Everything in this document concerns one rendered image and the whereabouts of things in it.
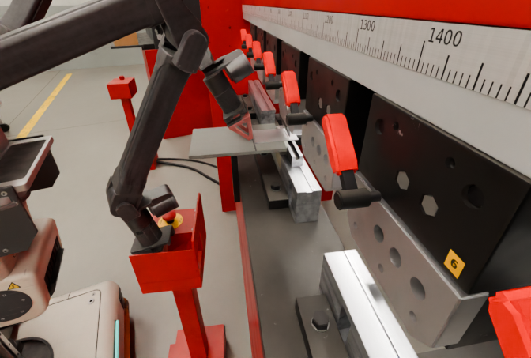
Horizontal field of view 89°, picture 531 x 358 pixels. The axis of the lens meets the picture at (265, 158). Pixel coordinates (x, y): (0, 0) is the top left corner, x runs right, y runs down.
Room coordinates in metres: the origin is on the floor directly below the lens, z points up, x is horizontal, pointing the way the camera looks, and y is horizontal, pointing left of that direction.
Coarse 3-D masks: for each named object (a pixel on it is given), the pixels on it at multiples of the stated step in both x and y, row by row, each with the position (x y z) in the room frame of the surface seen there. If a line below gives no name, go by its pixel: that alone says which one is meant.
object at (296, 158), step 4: (288, 144) 0.70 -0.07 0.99; (292, 144) 0.69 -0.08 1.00; (288, 148) 0.66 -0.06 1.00; (292, 148) 0.68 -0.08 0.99; (296, 148) 0.66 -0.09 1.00; (288, 152) 0.65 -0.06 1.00; (292, 152) 0.64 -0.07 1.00; (296, 152) 0.65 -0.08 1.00; (300, 152) 0.64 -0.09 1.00; (288, 156) 0.65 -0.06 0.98; (292, 156) 0.61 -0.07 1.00; (296, 156) 0.63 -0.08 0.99; (300, 156) 0.62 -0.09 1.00; (288, 160) 0.64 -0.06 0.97; (292, 160) 0.61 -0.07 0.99; (296, 160) 0.61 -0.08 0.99; (300, 160) 0.62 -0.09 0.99; (292, 164) 0.61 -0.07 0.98; (296, 164) 0.61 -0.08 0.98; (300, 164) 0.62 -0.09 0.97
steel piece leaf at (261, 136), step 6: (252, 132) 0.73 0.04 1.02; (258, 132) 0.76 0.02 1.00; (264, 132) 0.76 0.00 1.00; (270, 132) 0.76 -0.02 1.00; (276, 132) 0.76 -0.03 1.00; (282, 132) 0.76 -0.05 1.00; (258, 138) 0.72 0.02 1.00; (264, 138) 0.72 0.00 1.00; (270, 138) 0.72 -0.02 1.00; (276, 138) 0.72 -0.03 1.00; (282, 138) 0.72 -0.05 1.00
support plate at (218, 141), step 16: (208, 128) 0.80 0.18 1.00; (224, 128) 0.80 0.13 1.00; (240, 128) 0.80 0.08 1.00; (256, 128) 0.80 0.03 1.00; (272, 128) 0.80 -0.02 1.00; (192, 144) 0.69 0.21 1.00; (208, 144) 0.69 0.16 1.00; (224, 144) 0.69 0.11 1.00; (240, 144) 0.69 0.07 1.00; (256, 144) 0.69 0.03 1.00; (272, 144) 0.69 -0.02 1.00
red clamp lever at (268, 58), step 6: (264, 54) 0.65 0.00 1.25; (270, 54) 0.65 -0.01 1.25; (264, 60) 0.64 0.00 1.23; (270, 60) 0.63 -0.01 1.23; (264, 66) 0.63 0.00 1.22; (270, 66) 0.62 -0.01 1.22; (270, 72) 0.61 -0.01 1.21; (270, 78) 0.60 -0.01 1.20; (270, 84) 0.59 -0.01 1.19; (276, 84) 0.59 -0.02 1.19
